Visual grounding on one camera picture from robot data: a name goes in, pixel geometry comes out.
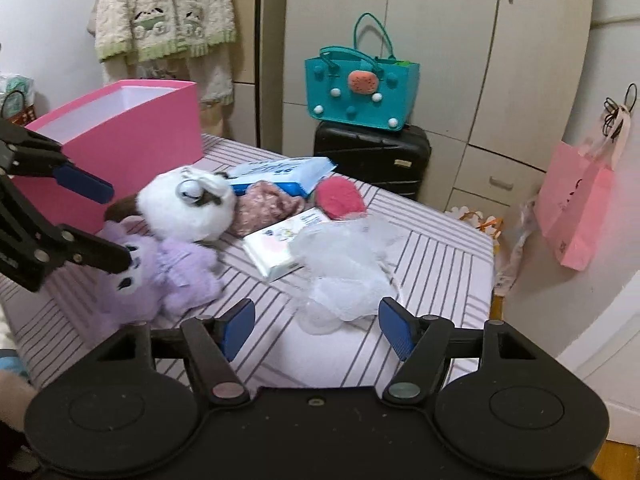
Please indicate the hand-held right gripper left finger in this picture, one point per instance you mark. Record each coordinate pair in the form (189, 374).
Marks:
(237, 329)

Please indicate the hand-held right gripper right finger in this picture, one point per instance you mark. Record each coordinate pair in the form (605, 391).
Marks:
(396, 329)

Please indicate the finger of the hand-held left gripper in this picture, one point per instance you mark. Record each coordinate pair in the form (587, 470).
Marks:
(95, 255)
(82, 184)

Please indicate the pink cardboard box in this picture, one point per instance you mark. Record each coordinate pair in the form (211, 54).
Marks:
(140, 140)

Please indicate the white mesh cloth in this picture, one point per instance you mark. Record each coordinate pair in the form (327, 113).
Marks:
(345, 265)

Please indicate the purple plush toy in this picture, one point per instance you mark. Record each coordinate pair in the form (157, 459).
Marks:
(185, 265)

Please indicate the white plush toy with bell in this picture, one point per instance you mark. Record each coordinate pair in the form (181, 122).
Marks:
(165, 210)

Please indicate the white wipes packet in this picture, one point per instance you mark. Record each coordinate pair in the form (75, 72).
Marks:
(272, 250)

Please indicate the green white tissue pack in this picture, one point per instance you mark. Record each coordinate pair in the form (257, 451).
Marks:
(17, 87)

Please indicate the pink floral cloth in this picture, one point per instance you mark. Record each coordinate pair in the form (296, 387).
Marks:
(265, 207)

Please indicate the white plastic bag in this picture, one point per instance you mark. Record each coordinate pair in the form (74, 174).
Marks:
(510, 260)

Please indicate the orange white flower decoration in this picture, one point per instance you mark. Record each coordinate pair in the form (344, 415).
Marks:
(475, 216)

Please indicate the pink round puff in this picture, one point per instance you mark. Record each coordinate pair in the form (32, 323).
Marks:
(340, 197)

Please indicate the white hanging cloth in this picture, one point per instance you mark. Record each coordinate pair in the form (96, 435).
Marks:
(91, 22)

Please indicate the blue tissue packet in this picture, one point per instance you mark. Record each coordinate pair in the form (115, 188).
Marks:
(280, 170)

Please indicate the beige hanging garment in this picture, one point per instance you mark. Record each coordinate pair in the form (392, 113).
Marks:
(215, 80)

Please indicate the black suitcase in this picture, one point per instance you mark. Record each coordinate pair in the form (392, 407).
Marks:
(370, 155)

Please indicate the cream fleece jacket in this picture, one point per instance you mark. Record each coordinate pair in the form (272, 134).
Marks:
(165, 0)

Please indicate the pink paper bag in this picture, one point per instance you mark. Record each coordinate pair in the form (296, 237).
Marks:
(575, 210)

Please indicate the teal felt tote bag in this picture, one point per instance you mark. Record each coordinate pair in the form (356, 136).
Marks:
(350, 105)

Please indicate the beige wardrobe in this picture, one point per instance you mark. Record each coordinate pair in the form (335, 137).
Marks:
(440, 35)

